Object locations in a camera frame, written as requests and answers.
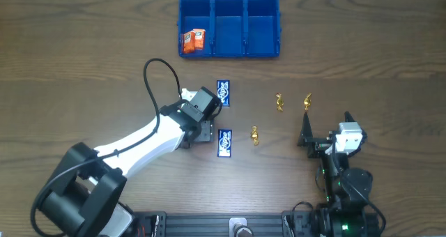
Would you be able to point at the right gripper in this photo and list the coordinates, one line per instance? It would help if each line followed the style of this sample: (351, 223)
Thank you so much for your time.
(317, 145)

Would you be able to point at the gold candy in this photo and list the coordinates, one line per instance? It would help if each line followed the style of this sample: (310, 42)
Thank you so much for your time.
(255, 136)
(279, 102)
(307, 101)

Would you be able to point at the blue candy pack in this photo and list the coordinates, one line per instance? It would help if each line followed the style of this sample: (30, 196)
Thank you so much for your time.
(223, 93)
(224, 143)

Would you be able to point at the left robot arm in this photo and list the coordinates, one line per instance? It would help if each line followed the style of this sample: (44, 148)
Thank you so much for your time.
(146, 148)

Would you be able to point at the blue tray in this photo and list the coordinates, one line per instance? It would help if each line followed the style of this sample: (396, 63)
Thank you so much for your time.
(228, 35)

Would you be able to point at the orange candy box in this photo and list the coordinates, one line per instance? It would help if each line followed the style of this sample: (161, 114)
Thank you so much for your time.
(199, 39)
(188, 43)

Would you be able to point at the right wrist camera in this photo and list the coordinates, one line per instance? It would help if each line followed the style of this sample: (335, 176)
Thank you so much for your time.
(346, 136)

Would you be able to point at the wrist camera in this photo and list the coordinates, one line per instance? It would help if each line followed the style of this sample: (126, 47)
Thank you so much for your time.
(346, 136)
(187, 94)

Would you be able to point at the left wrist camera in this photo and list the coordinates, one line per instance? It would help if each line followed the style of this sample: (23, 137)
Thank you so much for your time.
(187, 94)

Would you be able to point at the mounting rail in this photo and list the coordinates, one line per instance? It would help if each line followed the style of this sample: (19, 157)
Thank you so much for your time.
(202, 226)

